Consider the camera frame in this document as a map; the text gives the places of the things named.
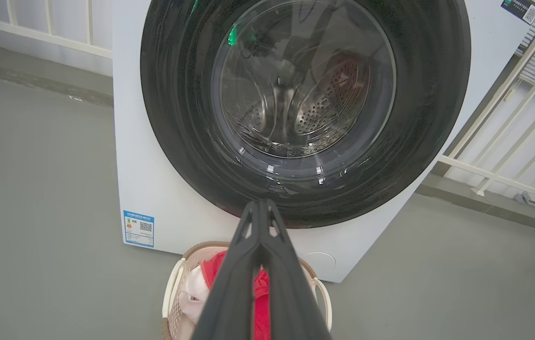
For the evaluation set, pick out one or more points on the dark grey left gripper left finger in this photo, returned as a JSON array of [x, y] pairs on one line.
[[229, 302]]

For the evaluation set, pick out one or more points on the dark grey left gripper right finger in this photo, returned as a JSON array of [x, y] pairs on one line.
[[291, 302]]

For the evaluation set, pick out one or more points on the red garment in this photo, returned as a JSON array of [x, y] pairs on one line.
[[260, 302]]

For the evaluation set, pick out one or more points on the black round glass washer door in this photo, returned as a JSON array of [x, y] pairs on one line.
[[177, 94]]

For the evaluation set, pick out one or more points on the cream laundry basket brown rim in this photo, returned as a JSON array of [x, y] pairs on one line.
[[173, 293]]

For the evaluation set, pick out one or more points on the white front-load washing machine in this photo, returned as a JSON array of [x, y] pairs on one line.
[[144, 165]]

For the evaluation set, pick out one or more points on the stainless steel washer drum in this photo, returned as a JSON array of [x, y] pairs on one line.
[[329, 104]]

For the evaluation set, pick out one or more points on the round white filter cover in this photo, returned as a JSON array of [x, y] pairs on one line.
[[324, 260]]

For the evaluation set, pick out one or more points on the blue energy label sticker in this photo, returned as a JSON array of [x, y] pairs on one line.
[[138, 229]]

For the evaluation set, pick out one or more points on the white metal railing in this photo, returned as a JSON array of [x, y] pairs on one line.
[[494, 177], [36, 35]]

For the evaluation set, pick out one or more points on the dark QR code sticker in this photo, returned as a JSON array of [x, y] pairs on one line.
[[525, 10]]

